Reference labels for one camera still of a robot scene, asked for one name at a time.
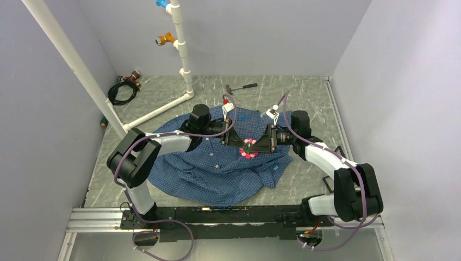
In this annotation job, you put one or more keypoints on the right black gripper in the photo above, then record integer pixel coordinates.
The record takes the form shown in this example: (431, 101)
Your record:
(265, 144)

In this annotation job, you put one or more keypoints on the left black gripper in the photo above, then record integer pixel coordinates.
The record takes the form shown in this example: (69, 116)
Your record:
(232, 138)

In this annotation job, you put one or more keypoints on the pink flower brooch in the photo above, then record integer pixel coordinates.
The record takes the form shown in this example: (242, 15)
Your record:
(246, 151)

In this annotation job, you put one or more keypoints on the blue checkered shirt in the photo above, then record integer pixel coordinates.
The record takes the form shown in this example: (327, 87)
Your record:
(216, 174)

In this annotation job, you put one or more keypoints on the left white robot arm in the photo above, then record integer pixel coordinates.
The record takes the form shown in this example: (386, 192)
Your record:
(132, 160)

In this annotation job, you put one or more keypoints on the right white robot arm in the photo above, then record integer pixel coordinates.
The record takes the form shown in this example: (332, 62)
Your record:
(355, 194)

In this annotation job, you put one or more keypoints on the green orange screwdriver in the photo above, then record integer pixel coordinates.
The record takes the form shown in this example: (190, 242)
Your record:
(104, 122)

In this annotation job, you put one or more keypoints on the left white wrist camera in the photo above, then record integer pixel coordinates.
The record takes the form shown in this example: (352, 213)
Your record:
(226, 108)

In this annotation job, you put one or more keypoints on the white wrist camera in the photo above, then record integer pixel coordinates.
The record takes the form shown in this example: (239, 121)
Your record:
(273, 113)
(226, 108)

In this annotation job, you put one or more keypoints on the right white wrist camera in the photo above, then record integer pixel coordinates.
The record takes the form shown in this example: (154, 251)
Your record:
(273, 113)

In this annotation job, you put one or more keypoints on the black handled hammer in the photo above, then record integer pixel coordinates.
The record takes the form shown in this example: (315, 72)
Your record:
(231, 90)

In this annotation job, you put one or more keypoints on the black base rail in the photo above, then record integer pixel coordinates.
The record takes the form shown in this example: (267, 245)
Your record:
(241, 222)

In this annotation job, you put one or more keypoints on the orange hose nozzle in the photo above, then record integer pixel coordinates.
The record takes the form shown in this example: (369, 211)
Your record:
(163, 39)

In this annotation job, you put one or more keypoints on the white PVC pipe frame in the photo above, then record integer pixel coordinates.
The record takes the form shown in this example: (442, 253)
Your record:
(93, 68)

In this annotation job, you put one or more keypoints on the blue hose nozzle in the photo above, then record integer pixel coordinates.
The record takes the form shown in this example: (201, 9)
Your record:
(161, 3)

